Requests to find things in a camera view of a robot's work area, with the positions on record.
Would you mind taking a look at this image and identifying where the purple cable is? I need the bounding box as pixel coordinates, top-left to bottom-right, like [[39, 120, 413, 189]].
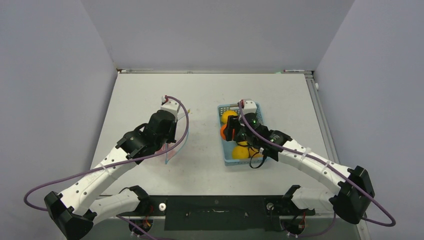
[[23, 95, 190, 212], [238, 100, 397, 228]]

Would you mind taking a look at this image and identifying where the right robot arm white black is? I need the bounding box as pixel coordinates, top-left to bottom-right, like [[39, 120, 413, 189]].
[[221, 113, 375, 224]]

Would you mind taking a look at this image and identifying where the yellow orange fruit bottom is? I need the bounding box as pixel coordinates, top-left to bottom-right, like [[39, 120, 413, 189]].
[[248, 147, 263, 158]]

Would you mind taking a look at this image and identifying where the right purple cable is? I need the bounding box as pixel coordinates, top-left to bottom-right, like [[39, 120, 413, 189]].
[[238, 100, 397, 228]]

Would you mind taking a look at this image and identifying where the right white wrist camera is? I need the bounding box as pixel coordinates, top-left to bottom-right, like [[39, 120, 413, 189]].
[[238, 99, 257, 115]]

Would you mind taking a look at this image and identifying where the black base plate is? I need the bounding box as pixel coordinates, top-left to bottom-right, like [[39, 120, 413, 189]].
[[125, 195, 316, 232]]

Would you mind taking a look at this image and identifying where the yellow orange fruit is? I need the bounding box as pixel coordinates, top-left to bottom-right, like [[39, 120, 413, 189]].
[[231, 145, 250, 160], [248, 147, 263, 158]]

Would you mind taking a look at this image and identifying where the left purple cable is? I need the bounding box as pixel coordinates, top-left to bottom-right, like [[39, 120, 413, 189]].
[[23, 95, 190, 212]]

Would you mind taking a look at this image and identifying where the marker pen on edge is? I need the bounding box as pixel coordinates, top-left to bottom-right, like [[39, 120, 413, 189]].
[[283, 69, 306, 73]]

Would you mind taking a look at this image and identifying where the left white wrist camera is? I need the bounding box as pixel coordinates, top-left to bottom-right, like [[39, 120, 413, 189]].
[[160, 95, 181, 116]]

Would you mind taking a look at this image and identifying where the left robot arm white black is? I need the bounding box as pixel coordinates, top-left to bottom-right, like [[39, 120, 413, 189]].
[[44, 109, 178, 240]]

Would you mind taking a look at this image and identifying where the red apple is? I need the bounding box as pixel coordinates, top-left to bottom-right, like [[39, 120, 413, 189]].
[[155, 144, 170, 155]]

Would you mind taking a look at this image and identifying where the clear zip top bag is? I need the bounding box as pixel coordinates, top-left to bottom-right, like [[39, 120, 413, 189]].
[[157, 128, 190, 165]]

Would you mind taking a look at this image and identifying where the aluminium rail frame right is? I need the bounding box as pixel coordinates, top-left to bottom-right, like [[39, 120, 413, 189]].
[[304, 71, 374, 224]]

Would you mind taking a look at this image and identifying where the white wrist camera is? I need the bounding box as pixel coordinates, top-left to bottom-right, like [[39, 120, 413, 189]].
[[238, 99, 257, 115], [160, 95, 181, 116]]

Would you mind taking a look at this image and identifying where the blue plastic basket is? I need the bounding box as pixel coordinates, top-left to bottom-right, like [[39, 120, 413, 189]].
[[217, 103, 263, 166]]

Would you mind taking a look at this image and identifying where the yellow lemon top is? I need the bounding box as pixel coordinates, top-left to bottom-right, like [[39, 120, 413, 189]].
[[220, 110, 238, 125]]

